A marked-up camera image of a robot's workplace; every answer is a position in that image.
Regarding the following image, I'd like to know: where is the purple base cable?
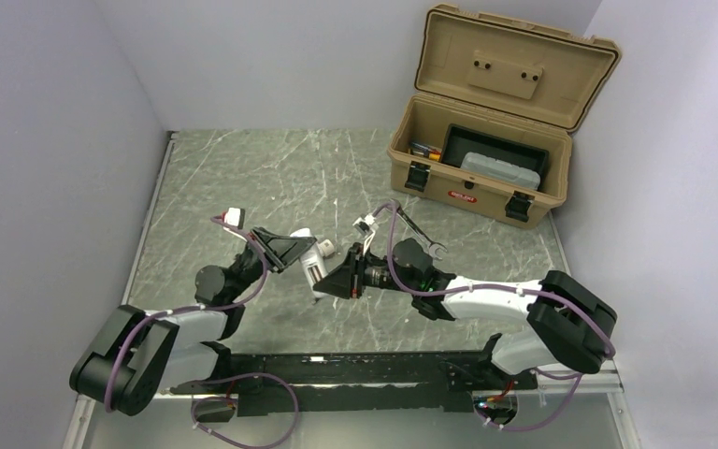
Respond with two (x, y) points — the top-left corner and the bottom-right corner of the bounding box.
(190, 372), (301, 449)
(474, 369), (584, 434)

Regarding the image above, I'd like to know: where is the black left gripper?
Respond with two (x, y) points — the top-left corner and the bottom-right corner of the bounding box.
(226, 227), (317, 302)

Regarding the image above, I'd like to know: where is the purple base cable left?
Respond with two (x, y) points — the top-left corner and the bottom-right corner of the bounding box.
(190, 372), (301, 449)

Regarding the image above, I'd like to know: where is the silver open-end wrench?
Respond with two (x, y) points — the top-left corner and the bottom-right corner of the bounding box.
(396, 206), (448, 261)

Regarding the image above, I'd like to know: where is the black toolbox latch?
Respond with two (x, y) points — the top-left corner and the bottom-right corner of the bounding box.
(404, 162), (431, 193)
(505, 191), (534, 223)

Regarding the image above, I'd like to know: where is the tan plastic toolbox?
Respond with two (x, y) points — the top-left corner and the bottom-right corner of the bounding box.
(387, 4), (622, 229)

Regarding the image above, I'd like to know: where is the black tray in toolbox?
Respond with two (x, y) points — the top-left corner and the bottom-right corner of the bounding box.
(440, 124), (549, 184)

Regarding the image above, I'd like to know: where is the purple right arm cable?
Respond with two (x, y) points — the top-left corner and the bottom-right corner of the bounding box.
(367, 199), (617, 361)

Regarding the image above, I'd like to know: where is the black toolbox left latch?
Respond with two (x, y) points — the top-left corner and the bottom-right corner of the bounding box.
(404, 162), (431, 193)

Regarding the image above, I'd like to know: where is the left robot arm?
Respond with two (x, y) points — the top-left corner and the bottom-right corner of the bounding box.
(68, 227), (318, 416)

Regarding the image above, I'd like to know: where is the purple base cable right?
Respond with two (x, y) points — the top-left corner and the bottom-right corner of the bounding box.
(474, 369), (584, 434)

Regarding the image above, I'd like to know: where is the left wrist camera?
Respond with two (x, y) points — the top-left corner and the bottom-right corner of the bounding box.
(222, 208), (246, 229)

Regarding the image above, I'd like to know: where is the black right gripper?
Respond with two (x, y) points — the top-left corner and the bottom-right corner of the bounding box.
(314, 243), (418, 300)

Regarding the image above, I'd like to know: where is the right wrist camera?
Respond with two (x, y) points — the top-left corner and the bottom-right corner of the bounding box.
(353, 213), (379, 255)

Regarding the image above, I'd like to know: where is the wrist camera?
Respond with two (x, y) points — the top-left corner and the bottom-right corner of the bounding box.
(222, 208), (246, 229)
(353, 213), (379, 255)

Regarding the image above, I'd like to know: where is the white plastic pipe elbow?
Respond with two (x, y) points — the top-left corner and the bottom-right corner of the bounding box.
(318, 239), (337, 259)

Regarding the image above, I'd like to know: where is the grey plastic case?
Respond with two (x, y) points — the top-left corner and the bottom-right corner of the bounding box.
(460, 152), (541, 190)

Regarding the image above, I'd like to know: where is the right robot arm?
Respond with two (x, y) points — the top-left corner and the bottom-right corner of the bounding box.
(312, 239), (617, 388)

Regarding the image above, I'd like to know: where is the black toolbox right latch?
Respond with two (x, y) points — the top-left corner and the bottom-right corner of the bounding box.
(505, 191), (534, 223)

